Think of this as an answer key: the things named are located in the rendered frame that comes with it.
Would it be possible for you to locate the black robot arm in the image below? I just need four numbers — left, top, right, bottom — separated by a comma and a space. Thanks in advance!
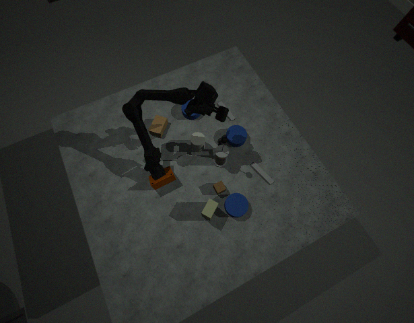
122, 81, 218, 180

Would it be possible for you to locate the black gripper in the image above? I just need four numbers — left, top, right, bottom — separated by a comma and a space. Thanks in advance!
201, 102, 229, 122

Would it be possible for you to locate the olive green block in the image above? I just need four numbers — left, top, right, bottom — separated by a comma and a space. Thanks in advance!
201, 199, 219, 220

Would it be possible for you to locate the glass french press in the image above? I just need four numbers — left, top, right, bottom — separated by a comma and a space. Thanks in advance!
213, 137, 229, 167

